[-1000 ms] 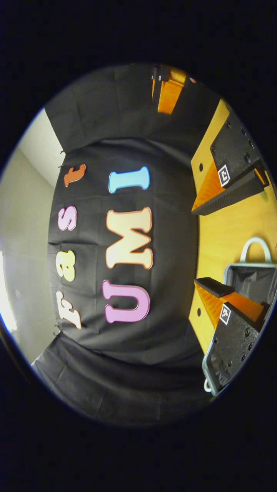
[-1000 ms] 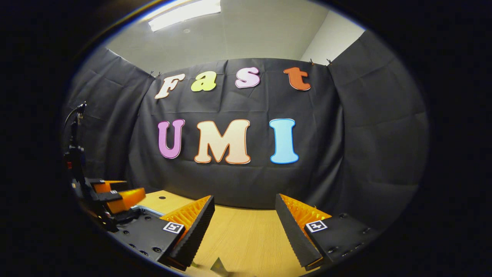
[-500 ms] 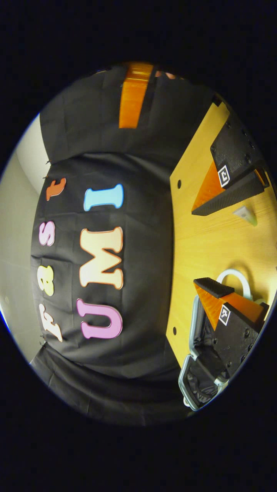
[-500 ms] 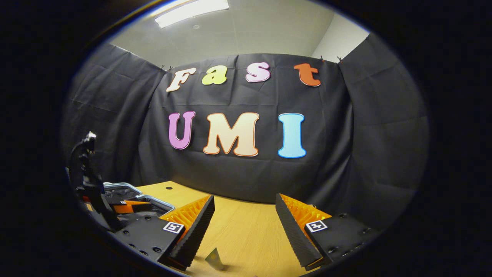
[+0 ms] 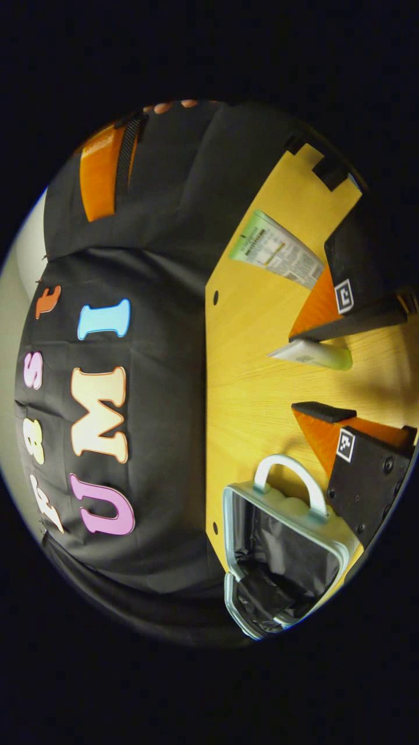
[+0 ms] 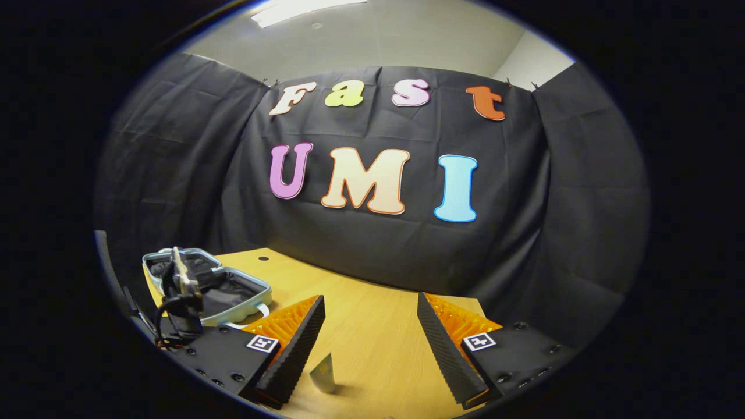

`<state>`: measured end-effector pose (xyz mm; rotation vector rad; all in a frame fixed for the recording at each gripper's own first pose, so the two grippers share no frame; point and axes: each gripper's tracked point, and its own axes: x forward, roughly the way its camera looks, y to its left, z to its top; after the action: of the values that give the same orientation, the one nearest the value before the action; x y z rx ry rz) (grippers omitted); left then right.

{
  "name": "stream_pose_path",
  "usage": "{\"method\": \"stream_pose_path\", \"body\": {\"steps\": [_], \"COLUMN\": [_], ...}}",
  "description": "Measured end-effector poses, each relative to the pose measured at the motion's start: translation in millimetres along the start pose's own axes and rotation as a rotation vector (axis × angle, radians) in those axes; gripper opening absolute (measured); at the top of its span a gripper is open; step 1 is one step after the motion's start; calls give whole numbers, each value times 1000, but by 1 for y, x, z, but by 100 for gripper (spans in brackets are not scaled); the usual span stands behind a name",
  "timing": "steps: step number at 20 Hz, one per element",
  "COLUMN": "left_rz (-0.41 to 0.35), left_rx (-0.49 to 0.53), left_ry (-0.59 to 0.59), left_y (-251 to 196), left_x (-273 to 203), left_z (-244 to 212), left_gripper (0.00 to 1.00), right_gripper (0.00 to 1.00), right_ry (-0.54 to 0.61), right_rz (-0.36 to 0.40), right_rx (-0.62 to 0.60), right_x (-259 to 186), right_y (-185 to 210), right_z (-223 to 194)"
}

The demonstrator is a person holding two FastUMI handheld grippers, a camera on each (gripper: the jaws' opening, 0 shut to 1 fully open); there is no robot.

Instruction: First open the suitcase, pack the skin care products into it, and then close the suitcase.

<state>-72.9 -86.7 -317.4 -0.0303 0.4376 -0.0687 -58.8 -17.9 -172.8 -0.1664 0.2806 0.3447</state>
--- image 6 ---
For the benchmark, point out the light blue suitcase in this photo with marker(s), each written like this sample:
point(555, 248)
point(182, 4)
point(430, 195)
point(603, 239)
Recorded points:
point(238, 291)

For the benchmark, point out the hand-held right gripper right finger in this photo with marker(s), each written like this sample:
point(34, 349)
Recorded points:
point(447, 355)

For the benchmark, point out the white skincare tube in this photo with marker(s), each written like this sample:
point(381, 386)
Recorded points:
point(323, 373)

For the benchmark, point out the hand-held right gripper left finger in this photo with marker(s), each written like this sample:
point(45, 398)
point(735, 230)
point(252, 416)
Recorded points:
point(297, 352)

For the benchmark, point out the ceiling light panel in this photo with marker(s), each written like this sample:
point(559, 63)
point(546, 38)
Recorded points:
point(302, 9)

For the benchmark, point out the black backdrop cloth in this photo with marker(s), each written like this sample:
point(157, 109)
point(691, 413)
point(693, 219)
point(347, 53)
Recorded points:
point(174, 163)

